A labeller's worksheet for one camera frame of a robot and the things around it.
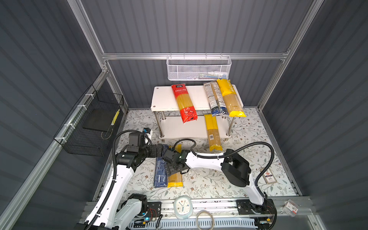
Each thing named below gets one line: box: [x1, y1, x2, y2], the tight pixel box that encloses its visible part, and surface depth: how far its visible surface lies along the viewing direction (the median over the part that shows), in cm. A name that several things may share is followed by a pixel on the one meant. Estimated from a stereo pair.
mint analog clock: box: [173, 195, 194, 220], surface depth 74 cm
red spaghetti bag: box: [171, 83, 198, 124], surface depth 74 cm
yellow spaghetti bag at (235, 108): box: [216, 78, 247, 118], surface depth 75 cm
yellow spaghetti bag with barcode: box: [204, 114, 223, 152], surface depth 96 cm
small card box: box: [260, 167, 278, 184], surface depth 84 cm
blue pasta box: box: [153, 144, 170, 188], surface depth 83 cm
